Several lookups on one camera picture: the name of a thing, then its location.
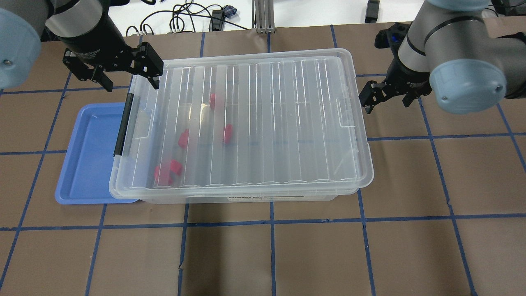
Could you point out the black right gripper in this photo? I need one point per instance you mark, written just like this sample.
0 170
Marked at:
404 79

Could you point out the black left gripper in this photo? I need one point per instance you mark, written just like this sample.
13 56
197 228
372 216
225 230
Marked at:
95 44

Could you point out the red block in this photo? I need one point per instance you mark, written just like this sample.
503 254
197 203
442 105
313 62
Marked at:
183 139

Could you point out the clear plastic box lid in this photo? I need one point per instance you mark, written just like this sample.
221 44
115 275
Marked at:
242 123

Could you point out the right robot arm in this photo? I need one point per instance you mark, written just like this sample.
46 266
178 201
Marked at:
447 51

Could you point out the red block rear box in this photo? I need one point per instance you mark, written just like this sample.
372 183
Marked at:
214 101

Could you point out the red block box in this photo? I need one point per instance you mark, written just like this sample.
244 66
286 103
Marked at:
165 173
227 134
214 101

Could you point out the clear plastic storage box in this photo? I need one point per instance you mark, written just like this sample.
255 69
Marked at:
246 193

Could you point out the red block front box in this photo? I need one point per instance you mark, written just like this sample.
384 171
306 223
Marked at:
165 173

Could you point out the red block middle box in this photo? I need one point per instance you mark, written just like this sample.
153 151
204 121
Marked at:
227 134

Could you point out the blue plastic tray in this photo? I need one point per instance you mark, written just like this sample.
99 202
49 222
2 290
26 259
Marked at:
86 171

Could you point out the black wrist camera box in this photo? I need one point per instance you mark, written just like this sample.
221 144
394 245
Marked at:
392 37

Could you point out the black box latch handle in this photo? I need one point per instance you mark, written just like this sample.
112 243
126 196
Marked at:
120 141

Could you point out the aluminium frame post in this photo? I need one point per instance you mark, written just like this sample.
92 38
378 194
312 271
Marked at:
263 15

